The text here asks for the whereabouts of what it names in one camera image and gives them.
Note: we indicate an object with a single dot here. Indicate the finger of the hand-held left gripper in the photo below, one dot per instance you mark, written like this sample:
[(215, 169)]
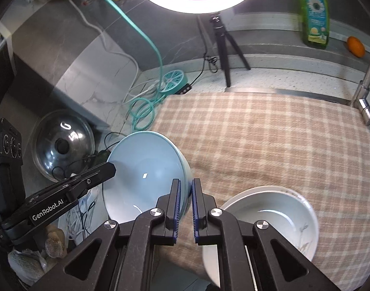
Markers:
[(94, 177)]

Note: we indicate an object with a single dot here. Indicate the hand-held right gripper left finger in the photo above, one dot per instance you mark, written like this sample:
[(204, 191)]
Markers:
[(176, 209)]

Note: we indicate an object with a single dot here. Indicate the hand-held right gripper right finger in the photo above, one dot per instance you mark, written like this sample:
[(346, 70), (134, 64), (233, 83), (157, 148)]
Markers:
[(196, 212)]

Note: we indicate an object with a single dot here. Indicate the light blue bowl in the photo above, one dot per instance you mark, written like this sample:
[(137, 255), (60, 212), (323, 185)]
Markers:
[(142, 169)]

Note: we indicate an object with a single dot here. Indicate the white plate with grass print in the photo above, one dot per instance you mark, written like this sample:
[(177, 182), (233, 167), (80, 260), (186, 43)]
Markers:
[(263, 218)]

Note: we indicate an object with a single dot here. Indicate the person's left hand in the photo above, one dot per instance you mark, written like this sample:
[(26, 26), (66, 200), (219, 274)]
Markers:
[(55, 242)]

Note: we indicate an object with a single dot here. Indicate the beige plaid cloth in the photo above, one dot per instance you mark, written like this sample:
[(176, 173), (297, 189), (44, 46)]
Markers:
[(263, 142)]

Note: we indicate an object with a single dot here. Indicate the round green power strip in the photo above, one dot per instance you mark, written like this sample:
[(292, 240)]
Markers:
[(172, 80)]

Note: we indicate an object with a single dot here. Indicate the black tripod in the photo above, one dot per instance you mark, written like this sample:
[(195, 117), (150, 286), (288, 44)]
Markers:
[(222, 51)]

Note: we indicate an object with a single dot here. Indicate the chrome faucet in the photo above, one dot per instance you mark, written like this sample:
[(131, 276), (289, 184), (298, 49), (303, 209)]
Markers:
[(365, 103)]

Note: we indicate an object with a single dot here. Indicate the orange fruit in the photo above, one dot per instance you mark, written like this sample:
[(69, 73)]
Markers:
[(356, 47)]

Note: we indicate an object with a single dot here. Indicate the green dish soap bottle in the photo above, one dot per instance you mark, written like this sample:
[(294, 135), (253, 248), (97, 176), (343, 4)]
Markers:
[(315, 15)]

